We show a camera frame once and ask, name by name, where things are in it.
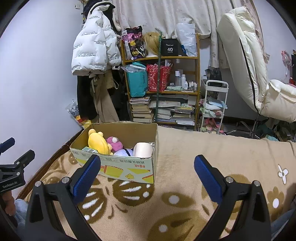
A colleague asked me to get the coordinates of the left hand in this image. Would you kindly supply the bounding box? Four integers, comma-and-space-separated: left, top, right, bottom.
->
2, 191, 16, 216

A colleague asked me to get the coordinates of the green pole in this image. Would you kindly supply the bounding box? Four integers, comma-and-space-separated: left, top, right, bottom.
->
154, 28, 162, 123

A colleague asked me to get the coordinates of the cream recliner chair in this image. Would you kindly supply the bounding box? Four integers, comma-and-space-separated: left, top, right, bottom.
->
216, 6, 295, 123

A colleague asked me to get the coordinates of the lavender hair plush doll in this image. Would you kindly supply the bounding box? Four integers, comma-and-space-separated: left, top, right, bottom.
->
114, 148, 133, 157

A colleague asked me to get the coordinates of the cardboard box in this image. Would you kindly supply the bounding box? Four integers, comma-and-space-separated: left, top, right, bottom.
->
70, 121, 158, 184

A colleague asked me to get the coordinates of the book stack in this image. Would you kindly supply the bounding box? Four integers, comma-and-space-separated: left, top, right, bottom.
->
129, 96, 153, 123

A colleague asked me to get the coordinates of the pink plush toy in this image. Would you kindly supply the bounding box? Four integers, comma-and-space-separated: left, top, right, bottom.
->
106, 136, 123, 153

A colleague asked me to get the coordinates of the red gift bag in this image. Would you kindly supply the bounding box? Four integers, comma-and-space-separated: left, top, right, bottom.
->
147, 64, 171, 92

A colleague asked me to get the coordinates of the black box with 40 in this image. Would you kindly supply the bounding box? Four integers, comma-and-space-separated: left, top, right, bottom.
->
161, 39, 179, 56

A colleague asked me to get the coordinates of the plastic bag of toys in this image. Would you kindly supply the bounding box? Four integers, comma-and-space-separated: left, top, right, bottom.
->
65, 99, 91, 129

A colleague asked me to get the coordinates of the white puffer jacket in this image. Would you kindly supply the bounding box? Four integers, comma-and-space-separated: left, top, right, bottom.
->
71, 1, 121, 76

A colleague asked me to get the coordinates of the green tissue pack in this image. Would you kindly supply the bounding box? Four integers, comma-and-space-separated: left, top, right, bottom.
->
82, 147, 98, 154

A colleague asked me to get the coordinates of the magazine pile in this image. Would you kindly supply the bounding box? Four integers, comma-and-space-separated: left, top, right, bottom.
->
149, 94, 197, 126

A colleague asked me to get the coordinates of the wooden shelf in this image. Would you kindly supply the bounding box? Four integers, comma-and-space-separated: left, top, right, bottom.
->
120, 33, 201, 130

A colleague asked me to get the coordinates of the white trolley cart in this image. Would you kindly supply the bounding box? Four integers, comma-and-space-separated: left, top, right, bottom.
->
200, 80, 229, 135

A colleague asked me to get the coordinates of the teal bag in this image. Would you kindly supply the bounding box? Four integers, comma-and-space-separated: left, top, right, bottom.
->
122, 62, 148, 98

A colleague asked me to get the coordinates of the printed character bag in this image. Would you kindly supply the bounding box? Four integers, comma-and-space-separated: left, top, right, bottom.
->
121, 26, 146, 60

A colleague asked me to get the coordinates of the beige trench coat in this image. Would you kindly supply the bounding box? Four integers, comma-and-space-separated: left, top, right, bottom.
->
91, 70, 119, 123

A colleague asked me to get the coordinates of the yellow dog plush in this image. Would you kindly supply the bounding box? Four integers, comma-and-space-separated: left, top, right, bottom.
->
88, 128, 113, 155

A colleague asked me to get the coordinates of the blonde wig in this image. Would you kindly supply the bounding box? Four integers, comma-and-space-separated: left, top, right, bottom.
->
142, 32, 159, 57

